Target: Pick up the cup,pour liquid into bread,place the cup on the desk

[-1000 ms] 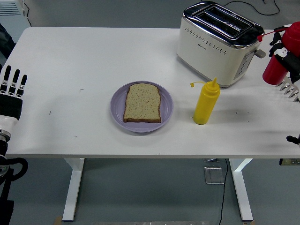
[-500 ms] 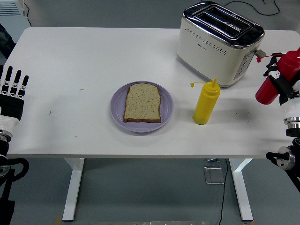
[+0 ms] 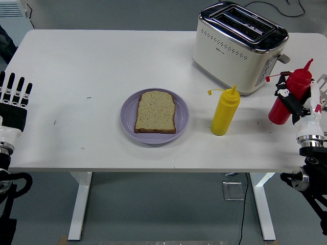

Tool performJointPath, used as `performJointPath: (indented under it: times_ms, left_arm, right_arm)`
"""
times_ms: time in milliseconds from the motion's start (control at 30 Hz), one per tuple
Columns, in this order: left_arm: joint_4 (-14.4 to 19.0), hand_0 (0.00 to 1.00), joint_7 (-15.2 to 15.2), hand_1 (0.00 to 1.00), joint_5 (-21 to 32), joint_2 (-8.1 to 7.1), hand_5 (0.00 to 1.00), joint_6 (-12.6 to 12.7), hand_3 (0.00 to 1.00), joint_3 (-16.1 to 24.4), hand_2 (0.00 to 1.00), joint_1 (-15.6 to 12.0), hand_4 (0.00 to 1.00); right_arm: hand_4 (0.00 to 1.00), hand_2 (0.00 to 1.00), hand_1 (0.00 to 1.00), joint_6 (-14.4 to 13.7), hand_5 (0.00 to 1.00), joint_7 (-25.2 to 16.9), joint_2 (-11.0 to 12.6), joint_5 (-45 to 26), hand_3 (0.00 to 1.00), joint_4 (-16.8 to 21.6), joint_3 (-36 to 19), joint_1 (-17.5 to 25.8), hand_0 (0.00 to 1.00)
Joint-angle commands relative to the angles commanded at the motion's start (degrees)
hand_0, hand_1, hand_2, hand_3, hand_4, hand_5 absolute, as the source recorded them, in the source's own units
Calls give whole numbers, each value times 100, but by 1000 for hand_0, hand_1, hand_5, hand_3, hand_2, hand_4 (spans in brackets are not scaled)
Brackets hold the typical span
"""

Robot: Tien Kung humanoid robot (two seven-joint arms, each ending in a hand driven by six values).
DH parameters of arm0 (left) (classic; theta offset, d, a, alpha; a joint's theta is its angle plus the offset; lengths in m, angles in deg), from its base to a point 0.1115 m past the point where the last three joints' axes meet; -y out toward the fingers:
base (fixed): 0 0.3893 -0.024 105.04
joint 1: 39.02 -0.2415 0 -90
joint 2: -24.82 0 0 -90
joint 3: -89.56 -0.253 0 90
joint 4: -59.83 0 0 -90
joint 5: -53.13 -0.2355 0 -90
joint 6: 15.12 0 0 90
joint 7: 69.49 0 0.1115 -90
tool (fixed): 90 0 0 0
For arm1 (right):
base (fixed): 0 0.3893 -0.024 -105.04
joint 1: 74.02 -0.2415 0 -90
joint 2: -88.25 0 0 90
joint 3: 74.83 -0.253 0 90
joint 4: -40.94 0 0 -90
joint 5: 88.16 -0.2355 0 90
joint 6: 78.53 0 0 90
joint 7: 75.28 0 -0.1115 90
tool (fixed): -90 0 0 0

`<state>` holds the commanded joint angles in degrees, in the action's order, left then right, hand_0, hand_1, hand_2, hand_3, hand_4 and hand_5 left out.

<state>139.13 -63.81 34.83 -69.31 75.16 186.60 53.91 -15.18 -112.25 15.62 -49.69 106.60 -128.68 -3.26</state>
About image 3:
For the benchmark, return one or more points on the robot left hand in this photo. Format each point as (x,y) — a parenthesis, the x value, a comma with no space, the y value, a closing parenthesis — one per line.
(11,117)

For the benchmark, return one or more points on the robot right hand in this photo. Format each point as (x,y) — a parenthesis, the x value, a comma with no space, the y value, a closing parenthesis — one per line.
(310,125)

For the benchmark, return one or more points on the red squeeze bottle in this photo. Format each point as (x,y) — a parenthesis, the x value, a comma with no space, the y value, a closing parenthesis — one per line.
(299,79)

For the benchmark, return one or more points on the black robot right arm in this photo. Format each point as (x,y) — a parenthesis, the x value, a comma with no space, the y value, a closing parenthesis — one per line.
(311,166)

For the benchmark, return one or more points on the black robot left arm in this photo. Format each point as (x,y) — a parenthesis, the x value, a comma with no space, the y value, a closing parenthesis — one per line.
(7,204)

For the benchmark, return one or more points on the bread slice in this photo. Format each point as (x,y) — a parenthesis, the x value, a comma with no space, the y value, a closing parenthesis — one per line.
(155,112)

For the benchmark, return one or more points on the person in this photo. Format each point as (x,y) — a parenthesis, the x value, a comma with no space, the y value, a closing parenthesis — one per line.
(6,43)

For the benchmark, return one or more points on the yellow squeeze bottle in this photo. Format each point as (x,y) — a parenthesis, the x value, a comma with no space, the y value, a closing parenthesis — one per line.
(224,112)

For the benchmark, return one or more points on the white table leg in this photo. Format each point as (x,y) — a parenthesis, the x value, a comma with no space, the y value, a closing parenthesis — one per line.
(79,204)
(263,204)

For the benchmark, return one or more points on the square metal floor plate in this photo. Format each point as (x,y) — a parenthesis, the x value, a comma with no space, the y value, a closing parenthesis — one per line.
(233,191)

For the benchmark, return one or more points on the cream and chrome toaster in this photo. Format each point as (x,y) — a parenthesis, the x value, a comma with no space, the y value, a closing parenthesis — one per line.
(224,63)

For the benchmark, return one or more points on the white grilled appliance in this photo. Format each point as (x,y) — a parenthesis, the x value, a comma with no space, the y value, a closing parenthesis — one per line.
(12,10)

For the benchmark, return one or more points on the purple plate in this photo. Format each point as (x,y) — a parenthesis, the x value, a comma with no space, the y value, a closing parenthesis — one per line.
(182,114)

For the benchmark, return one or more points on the brown cardboard piece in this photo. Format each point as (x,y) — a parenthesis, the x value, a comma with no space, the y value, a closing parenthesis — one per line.
(63,240)

